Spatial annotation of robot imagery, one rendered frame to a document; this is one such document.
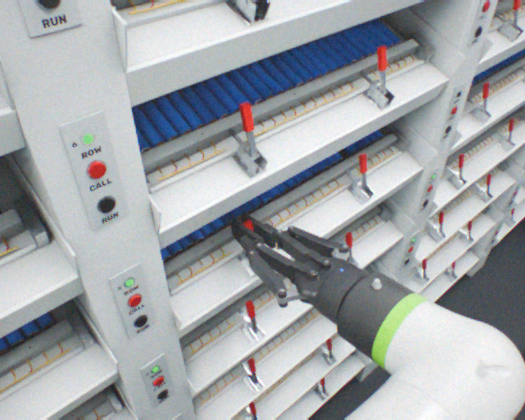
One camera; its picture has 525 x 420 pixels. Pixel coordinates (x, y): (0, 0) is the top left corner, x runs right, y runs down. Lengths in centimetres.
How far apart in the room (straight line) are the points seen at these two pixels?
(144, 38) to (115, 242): 21
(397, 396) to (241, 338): 49
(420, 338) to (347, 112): 38
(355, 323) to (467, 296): 151
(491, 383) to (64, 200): 42
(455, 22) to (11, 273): 76
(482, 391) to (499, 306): 158
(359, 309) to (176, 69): 32
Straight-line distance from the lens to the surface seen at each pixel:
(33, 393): 69
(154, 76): 46
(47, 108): 42
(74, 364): 69
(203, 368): 88
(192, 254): 72
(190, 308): 71
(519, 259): 228
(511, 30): 113
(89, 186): 46
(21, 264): 54
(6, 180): 60
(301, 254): 64
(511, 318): 204
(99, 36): 41
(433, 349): 50
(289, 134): 67
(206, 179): 59
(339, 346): 137
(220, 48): 49
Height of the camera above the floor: 147
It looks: 42 degrees down
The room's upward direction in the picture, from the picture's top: straight up
